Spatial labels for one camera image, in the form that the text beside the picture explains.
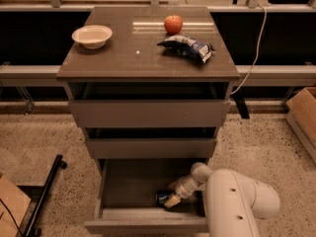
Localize cardboard box right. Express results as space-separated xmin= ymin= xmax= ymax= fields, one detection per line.
xmin=286 ymin=87 xmax=316 ymax=163

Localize black metal bar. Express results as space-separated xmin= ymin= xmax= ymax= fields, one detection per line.
xmin=24 ymin=154 xmax=67 ymax=237

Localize cardboard box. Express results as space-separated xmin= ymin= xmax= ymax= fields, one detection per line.
xmin=0 ymin=174 xmax=31 ymax=237
xmin=286 ymin=87 xmax=316 ymax=163

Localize red apple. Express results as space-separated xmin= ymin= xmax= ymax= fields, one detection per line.
xmin=164 ymin=15 xmax=183 ymax=35

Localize grey drawer cabinet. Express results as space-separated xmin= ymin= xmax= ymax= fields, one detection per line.
xmin=55 ymin=5 xmax=241 ymax=170

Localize white bowl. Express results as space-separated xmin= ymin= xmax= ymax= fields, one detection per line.
xmin=72 ymin=25 xmax=113 ymax=49

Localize grey bottom drawer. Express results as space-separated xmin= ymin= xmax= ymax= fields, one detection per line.
xmin=85 ymin=158 xmax=208 ymax=234

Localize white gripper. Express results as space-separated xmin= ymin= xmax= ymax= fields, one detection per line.
xmin=164 ymin=175 xmax=200 ymax=208

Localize blue pepsi can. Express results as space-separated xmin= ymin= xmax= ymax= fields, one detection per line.
xmin=155 ymin=190 xmax=173 ymax=206

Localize grey top drawer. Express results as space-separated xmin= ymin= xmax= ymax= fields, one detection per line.
xmin=68 ymin=82 xmax=230 ymax=128

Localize cardboard box left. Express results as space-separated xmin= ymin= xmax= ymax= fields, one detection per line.
xmin=0 ymin=174 xmax=31 ymax=237

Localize blue white chip bag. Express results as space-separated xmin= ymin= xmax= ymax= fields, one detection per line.
xmin=157 ymin=34 xmax=215 ymax=63

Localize black cable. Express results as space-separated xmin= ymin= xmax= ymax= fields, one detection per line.
xmin=0 ymin=197 xmax=21 ymax=237

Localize grey drawer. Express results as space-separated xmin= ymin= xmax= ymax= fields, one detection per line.
xmin=68 ymin=82 xmax=230 ymax=128
xmin=86 ymin=127 xmax=216 ymax=159
xmin=85 ymin=158 xmax=208 ymax=234

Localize white cable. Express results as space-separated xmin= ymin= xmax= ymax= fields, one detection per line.
xmin=230 ymin=4 xmax=269 ymax=96

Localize grey middle drawer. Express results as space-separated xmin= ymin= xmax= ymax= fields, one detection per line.
xmin=86 ymin=127 xmax=216 ymax=159

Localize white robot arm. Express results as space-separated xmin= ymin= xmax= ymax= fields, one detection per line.
xmin=164 ymin=162 xmax=280 ymax=237

